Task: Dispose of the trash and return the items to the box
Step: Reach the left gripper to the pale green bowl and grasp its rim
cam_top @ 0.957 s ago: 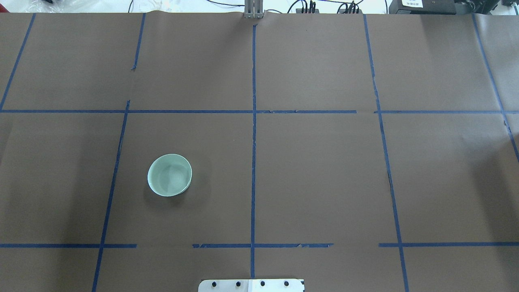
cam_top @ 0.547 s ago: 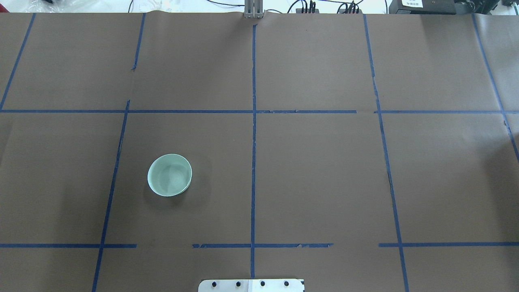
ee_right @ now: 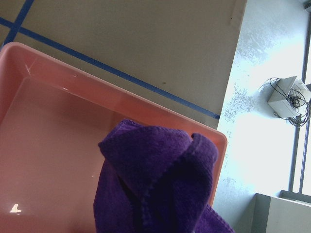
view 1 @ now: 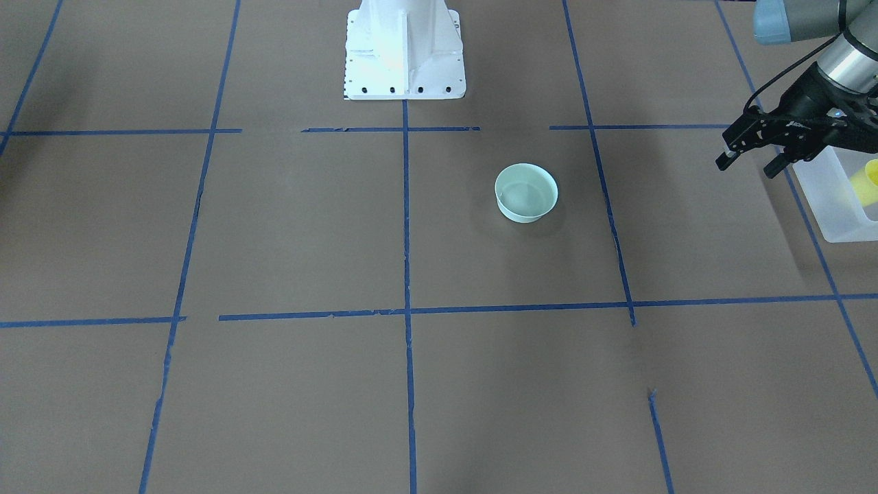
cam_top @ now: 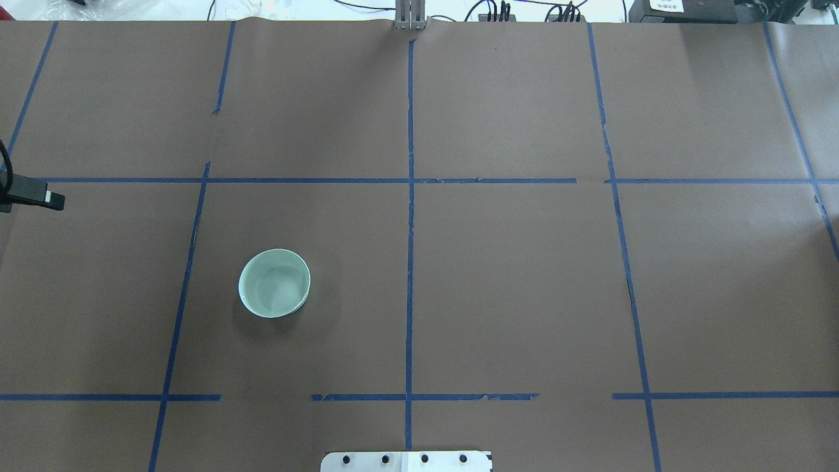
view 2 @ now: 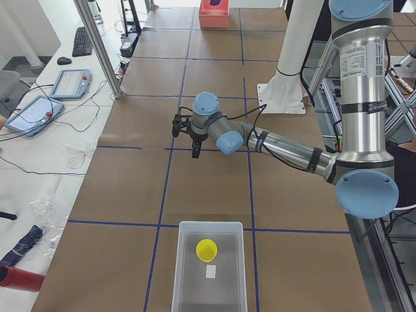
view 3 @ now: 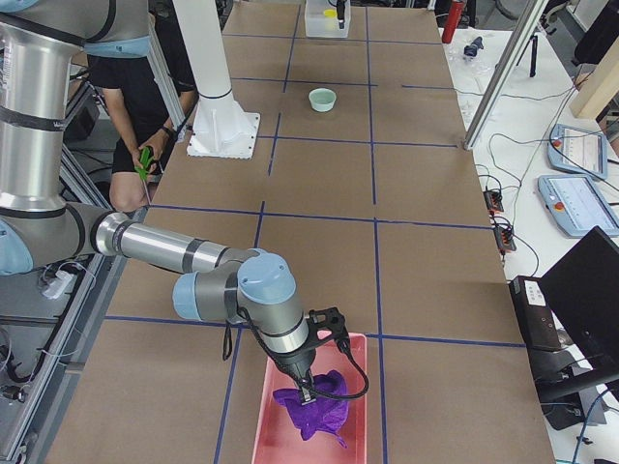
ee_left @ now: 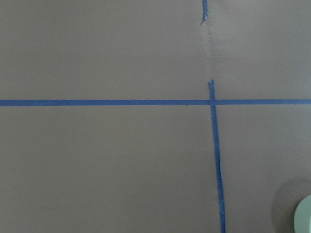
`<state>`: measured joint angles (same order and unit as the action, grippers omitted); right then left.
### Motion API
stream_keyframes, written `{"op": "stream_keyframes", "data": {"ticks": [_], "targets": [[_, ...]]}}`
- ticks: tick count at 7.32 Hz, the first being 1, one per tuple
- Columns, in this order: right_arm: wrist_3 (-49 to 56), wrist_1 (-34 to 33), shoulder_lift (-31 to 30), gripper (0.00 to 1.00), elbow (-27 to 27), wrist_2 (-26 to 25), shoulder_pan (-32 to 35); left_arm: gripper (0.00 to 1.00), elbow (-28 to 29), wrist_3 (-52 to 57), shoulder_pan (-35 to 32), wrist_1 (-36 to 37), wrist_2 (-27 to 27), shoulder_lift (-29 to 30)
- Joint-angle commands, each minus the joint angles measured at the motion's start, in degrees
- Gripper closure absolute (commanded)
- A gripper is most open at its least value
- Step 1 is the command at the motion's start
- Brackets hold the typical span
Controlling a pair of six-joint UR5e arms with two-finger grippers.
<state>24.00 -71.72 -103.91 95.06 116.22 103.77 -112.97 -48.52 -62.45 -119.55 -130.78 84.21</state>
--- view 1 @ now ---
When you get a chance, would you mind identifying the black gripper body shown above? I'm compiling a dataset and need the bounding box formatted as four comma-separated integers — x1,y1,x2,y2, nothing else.
722,64,877,165

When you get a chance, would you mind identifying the yellow plastic cup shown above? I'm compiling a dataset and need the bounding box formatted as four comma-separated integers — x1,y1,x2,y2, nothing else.
849,159,878,208

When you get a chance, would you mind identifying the mint green bowl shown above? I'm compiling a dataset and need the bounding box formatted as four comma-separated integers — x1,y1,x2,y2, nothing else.
493,163,559,223

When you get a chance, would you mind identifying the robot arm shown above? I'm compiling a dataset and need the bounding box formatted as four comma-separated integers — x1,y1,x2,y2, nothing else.
715,1,877,178

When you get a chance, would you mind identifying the translucent plastic bin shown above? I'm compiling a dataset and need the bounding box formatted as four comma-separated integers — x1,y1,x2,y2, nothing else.
793,147,877,243

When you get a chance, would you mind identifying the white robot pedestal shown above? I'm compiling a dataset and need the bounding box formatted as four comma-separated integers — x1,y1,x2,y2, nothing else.
343,1,467,101

